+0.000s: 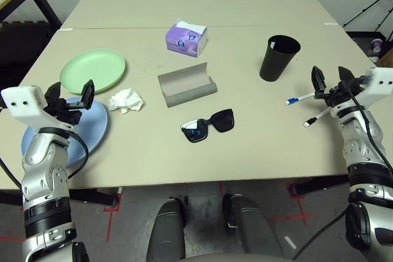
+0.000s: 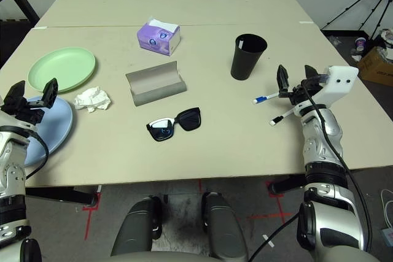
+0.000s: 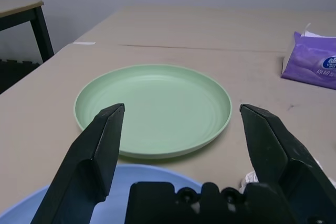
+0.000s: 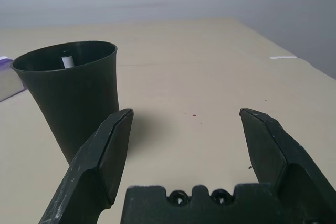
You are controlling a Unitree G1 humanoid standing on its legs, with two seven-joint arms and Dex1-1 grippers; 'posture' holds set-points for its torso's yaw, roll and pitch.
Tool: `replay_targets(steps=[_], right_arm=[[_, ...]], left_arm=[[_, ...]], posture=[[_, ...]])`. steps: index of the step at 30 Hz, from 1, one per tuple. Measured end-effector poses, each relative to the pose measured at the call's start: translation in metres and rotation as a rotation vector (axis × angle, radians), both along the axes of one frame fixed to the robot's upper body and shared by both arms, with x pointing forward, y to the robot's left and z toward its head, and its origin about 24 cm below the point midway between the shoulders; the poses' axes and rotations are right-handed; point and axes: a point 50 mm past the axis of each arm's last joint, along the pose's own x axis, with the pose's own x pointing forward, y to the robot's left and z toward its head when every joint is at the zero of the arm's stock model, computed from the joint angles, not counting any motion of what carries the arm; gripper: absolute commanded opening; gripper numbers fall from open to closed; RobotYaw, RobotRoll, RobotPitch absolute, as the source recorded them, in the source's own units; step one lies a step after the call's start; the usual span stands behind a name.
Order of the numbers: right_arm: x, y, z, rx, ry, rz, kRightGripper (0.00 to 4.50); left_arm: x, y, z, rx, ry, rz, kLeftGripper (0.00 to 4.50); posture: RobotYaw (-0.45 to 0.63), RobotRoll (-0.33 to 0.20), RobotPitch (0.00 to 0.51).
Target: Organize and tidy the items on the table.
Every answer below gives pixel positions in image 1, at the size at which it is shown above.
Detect white tissue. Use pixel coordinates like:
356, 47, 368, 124
107, 88, 145, 115

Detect green plate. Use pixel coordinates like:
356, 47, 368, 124
58, 48, 127, 96

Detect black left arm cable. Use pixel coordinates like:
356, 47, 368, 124
0, 131, 90, 191

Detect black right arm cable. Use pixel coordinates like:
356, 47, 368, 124
291, 80, 393, 261

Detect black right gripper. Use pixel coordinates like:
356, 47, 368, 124
311, 65, 366, 112

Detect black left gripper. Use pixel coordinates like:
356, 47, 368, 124
45, 79, 95, 127

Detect purple tissue pack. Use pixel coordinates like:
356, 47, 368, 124
165, 18, 208, 58

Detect purple and white paper cup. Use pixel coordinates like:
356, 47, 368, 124
370, 38, 384, 53

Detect white marker with blue cap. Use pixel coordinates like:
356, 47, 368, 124
285, 91, 317, 106

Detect grey robot leg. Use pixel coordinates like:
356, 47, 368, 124
222, 193, 285, 258
146, 197, 187, 262

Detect grey left robot leg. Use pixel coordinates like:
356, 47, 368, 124
146, 197, 187, 262

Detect blue plate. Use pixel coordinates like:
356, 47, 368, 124
20, 96, 109, 168

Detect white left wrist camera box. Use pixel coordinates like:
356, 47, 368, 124
0, 85, 74, 130

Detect grey right robot leg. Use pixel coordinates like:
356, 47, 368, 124
222, 193, 285, 258

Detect black tripod stand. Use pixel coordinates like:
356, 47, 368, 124
343, 0, 393, 42

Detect white marker with black cap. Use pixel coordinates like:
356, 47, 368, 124
303, 107, 332, 128

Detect grey glasses case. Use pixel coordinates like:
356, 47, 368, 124
157, 62, 219, 109

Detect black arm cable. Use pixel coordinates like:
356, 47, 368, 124
291, 80, 393, 261
0, 131, 90, 191

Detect black foam floor mat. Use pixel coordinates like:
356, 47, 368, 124
0, 21, 53, 85

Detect red floor tape cross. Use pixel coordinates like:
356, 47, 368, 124
270, 203, 314, 228
103, 194, 123, 242

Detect black cup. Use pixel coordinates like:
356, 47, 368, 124
259, 35, 301, 82

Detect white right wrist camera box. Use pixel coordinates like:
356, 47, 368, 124
357, 67, 393, 105

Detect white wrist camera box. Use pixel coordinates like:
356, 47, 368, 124
357, 67, 393, 105
0, 85, 74, 130

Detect black sunglasses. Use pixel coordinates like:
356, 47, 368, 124
180, 108, 235, 144

